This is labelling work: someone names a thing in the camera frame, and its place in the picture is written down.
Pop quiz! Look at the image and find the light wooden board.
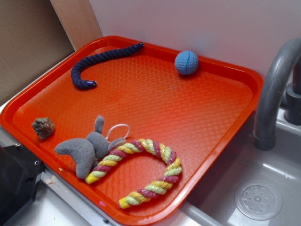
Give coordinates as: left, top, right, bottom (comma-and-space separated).
50, 0, 103, 51

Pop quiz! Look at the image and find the navy blue rope toy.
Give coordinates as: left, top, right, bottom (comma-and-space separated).
71, 42, 144, 90

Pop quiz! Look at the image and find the grey curved faucet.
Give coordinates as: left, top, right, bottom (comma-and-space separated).
253, 38, 301, 151

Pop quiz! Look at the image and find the multicolour twisted rope toy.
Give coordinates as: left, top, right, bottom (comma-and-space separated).
85, 139, 182, 209

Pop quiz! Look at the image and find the brown cardboard panel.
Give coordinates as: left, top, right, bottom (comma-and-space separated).
0, 0, 74, 104

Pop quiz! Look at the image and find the dark grey faucet handle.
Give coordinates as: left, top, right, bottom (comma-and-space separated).
284, 58, 301, 125

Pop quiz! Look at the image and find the orange plastic tray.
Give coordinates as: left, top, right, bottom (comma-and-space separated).
0, 36, 263, 226

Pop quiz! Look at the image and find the brown rock chunk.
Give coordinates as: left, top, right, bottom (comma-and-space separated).
31, 117, 55, 140

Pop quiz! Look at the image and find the grey plastic sink basin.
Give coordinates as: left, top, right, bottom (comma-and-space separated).
184, 107, 301, 226

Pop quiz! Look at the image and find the grey plush animal toy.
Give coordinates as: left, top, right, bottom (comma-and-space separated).
55, 116, 130, 179

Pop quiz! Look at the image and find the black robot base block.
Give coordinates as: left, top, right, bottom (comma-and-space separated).
0, 145, 43, 226

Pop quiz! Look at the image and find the blue dimpled ball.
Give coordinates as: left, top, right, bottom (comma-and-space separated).
174, 51, 199, 75

